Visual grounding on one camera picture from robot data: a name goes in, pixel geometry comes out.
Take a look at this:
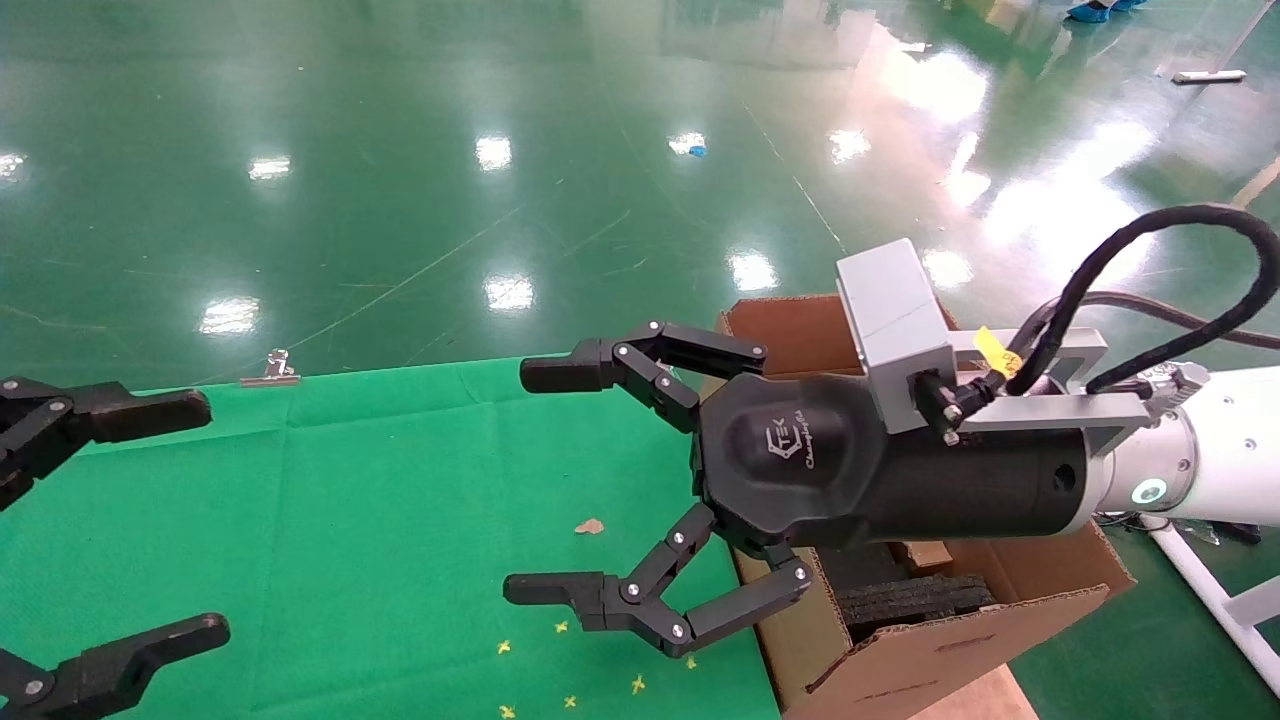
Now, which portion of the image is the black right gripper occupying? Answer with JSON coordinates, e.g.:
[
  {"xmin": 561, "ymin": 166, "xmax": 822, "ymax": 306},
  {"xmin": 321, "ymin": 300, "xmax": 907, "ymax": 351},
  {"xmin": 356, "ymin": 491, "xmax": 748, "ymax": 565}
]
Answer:
[{"xmin": 693, "ymin": 373, "xmax": 1093, "ymax": 551}]

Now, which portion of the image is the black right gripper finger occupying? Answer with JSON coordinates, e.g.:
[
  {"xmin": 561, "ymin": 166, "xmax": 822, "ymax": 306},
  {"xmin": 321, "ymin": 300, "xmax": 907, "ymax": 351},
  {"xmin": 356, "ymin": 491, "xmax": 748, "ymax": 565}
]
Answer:
[
  {"xmin": 519, "ymin": 320, "xmax": 769, "ymax": 436},
  {"xmin": 502, "ymin": 503, "xmax": 813, "ymax": 659}
]

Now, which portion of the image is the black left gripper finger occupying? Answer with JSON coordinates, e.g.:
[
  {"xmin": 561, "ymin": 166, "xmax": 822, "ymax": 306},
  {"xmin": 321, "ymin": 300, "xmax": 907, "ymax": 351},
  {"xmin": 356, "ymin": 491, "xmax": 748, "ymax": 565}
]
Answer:
[
  {"xmin": 0, "ymin": 613, "xmax": 232, "ymax": 720},
  {"xmin": 0, "ymin": 376, "xmax": 214, "ymax": 513}
]

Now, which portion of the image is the small brown cardboard piece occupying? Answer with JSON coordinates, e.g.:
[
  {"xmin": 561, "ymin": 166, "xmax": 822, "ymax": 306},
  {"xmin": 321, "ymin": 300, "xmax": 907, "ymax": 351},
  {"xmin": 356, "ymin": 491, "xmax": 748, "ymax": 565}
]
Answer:
[{"xmin": 888, "ymin": 540, "xmax": 956, "ymax": 577}]

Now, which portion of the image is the large open cardboard carton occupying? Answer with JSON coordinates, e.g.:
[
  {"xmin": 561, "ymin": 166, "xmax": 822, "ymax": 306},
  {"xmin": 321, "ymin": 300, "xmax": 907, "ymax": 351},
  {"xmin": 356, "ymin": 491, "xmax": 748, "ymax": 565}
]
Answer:
[{"xmin": 700, "ymin": 292, "xmax": 1136, "ymax": 720}]

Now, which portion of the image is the black foam bar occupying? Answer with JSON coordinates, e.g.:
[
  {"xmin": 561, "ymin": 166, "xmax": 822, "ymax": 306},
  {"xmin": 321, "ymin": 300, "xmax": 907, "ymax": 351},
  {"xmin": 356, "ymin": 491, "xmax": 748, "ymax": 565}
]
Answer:
[{"xmin": 835, "ymin": 573, "xmax": 998, "ymax": 633}]

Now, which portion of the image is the silver binder clip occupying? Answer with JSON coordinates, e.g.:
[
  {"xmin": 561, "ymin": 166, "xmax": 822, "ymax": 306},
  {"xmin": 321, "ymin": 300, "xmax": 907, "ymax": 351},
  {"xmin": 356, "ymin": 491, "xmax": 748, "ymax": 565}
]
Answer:
[{"xmin": 240, "ymin": 348, "xmax": 303, "ymax": 389}]

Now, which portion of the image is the green tablecloth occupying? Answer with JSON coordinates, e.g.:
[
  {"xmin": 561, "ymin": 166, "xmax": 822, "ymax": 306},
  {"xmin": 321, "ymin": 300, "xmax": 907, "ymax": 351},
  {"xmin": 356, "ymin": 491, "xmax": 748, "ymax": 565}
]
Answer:
[{"xmin": 0, "ymin": 355, "xmax": 783, "ymax": 720}]

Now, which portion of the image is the white table leg with foot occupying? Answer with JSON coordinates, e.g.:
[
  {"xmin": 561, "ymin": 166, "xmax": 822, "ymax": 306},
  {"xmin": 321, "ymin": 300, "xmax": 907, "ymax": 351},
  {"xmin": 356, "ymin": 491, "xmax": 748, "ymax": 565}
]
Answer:
[{"xmin": 1172, "ymin": 0, "xmax": 1280, "ymax": 87}]

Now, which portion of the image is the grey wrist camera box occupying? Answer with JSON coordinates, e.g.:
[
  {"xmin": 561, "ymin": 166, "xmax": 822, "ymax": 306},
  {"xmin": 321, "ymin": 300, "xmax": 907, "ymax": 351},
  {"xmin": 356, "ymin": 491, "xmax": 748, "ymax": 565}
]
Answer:
[{"xmin": 836, "ymin": 238, "xmax": 958, "ymax": 435}]

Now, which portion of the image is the yellow cable tag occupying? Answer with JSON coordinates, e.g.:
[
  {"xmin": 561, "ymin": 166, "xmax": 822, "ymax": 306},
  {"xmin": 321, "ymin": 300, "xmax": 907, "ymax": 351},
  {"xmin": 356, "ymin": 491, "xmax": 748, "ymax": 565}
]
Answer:
[{"xmin": 973, "ymin": 326, "xmax": 1024, "ymax": 379}]

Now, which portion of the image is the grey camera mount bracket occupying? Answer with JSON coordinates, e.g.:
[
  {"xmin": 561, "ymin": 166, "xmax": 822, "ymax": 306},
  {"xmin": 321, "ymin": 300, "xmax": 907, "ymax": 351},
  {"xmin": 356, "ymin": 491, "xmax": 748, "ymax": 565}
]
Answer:
[{"xmin": 925, "ymin": 328, "xmax": 1153, "ymax": 453}]

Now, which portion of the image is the white tube frame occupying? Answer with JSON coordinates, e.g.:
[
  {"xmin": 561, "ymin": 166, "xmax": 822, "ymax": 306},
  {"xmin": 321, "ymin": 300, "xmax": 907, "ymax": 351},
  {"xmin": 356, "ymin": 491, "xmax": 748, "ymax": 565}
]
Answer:
[{"xmin": 1143, "ymin": 515, "xmax": 1280, "ymax": 693}]

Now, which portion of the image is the thin dark grey cable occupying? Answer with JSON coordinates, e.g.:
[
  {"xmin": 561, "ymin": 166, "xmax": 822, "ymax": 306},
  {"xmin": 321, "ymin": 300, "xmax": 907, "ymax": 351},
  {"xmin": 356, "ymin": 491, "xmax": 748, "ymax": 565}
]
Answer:
[{"xmin": 1040, "ymin": 290, "xmax": 1280, "ymax": 351}]

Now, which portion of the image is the black sleeved camera cable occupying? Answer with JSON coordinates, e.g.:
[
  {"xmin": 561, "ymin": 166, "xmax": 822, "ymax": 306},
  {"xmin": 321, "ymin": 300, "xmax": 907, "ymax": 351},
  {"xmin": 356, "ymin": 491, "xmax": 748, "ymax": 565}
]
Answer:
[{"xmin": 1000, "ymin": 204, "xmax": 1280, "ymax": 397}]

